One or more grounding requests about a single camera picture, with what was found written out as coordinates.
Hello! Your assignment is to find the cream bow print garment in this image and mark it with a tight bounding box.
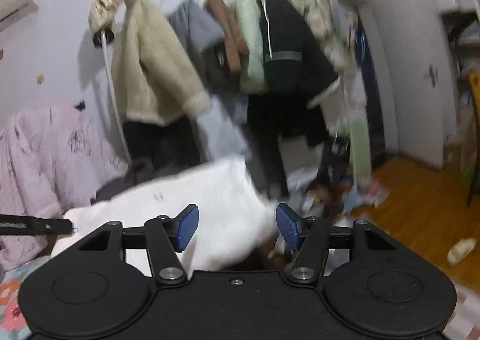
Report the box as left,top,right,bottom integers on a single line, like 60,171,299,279
51,155,277,273

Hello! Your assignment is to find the pink bear print blanket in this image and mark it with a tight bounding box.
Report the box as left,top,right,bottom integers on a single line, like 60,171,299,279
0,103,130,273

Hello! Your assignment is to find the floral quilted bedspread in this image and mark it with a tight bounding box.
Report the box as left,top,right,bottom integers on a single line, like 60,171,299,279
0,255,50,340

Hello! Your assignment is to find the beige shearling jacket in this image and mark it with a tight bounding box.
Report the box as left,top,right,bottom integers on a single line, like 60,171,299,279
89,0,212,127

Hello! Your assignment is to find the beige slipper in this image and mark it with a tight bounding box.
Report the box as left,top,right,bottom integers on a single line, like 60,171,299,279
447,238,477,266

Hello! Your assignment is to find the black hanging coat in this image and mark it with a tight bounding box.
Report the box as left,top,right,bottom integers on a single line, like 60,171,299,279
247,0,338,199

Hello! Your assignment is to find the light green hanging garment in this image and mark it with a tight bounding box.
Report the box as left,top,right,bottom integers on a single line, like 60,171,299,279
235,0,268,94

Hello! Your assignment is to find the grey hanging hoodie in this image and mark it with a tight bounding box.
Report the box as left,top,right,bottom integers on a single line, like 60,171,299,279
168,0,225,62

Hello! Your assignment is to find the brown hanging garment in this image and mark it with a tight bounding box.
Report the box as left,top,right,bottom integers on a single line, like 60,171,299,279
204,0,249,75

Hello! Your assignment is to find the white air conditioner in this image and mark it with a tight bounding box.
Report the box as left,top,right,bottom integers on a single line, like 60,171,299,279
0,0,39,32

